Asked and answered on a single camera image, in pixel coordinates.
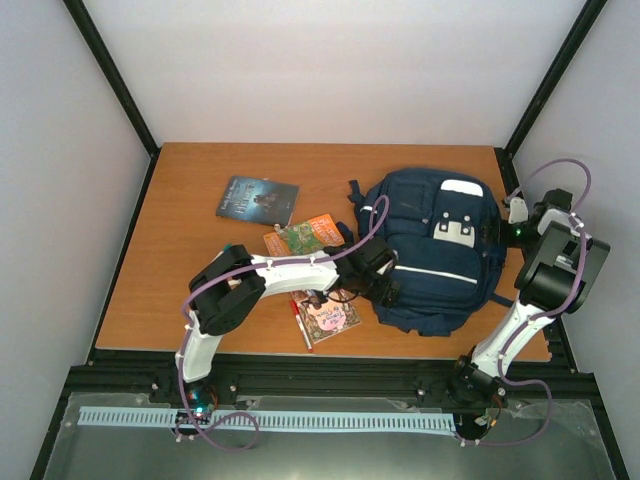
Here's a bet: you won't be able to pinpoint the pink illustrated paperback book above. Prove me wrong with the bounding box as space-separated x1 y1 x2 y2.
292 289 362 345

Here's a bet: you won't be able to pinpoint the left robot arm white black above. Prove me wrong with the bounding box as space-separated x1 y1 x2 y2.
172 238 399 403

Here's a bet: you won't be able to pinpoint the black frame post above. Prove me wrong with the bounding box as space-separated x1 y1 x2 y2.
502 0 609 156
62 0 161 154

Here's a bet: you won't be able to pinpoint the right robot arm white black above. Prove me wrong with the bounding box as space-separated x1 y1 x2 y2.
447 189 611 406

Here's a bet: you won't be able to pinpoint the dark blue fantasy book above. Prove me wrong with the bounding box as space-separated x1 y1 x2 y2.
216 175 299 227

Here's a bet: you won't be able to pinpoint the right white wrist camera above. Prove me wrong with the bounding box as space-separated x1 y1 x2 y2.
504 196 529 225

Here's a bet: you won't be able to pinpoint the orange green thick paperback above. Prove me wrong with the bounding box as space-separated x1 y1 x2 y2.
263 214 345 256

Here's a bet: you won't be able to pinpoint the navy blue student backpack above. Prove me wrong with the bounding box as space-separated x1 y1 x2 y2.
348 168 513 337

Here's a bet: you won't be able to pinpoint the light blue slotted cable duct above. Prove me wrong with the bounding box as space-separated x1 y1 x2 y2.
77 406 455 436

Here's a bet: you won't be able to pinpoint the left black frame post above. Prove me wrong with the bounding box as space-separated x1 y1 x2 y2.
62 0 161 154

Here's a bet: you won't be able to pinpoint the right black frame post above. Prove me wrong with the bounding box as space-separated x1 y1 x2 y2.
502 0 609 156

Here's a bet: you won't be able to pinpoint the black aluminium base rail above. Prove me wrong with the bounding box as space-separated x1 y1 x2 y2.
63 350 600 411

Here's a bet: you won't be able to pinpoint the red marker pen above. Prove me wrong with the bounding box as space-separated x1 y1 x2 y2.
290 299 313 353

